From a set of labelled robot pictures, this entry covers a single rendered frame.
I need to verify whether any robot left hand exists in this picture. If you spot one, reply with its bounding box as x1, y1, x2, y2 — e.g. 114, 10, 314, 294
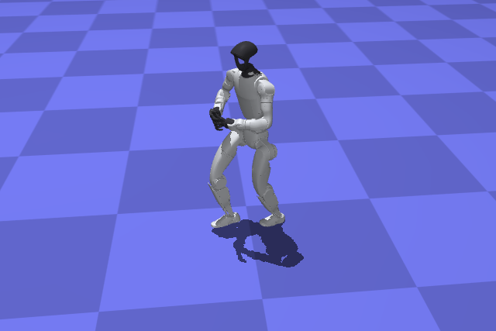
209, 109, 235, 129

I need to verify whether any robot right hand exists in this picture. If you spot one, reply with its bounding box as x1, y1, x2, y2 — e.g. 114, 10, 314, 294
212, 107, 223, 131

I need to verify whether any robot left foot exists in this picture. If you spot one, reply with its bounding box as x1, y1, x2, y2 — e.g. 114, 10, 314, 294
259, 213, 285, 226

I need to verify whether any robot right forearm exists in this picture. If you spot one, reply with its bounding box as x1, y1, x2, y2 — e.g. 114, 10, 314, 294
213, 89, 226, 116

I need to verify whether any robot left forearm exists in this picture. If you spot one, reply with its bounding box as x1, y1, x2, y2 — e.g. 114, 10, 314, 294
227, 119, 268, 132

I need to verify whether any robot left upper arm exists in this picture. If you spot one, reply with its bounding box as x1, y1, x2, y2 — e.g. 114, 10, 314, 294
257, 80, 275, 130

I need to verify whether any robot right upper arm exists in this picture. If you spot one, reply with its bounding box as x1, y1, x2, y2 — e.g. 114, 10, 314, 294
220, 68, 239, 101

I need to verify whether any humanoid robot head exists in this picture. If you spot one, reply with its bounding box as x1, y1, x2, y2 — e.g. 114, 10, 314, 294
231, 41, 260, 78

